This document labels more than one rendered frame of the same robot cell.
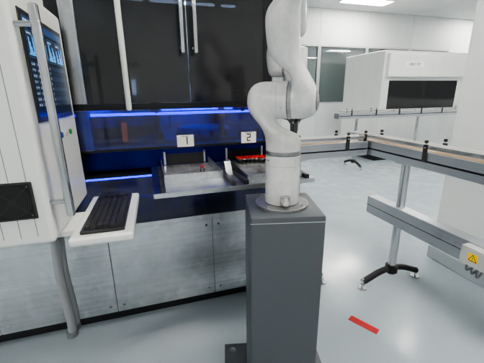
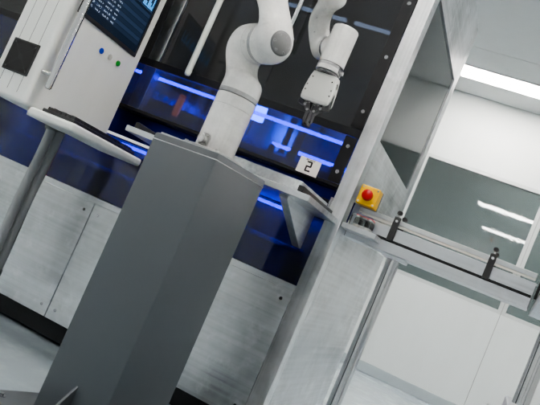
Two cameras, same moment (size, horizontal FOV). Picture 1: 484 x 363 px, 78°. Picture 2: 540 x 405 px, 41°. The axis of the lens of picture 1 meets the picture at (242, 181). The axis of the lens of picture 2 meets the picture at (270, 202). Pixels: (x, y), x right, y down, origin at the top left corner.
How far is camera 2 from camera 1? 1.76 m
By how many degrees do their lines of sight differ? 43
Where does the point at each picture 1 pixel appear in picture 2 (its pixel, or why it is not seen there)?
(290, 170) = (223, 106)
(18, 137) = (55, 11)
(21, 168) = (42, 34)
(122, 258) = (88, 247)
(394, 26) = not seen: outside the picture
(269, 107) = (237, 41)
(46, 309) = not seen: outside the picture
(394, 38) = not seen: outside the picture
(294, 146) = (238, 82)
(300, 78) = (262, 10)
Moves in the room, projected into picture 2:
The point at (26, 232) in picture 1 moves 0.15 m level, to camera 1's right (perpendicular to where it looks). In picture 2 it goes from (12, 84) to (36, 92)
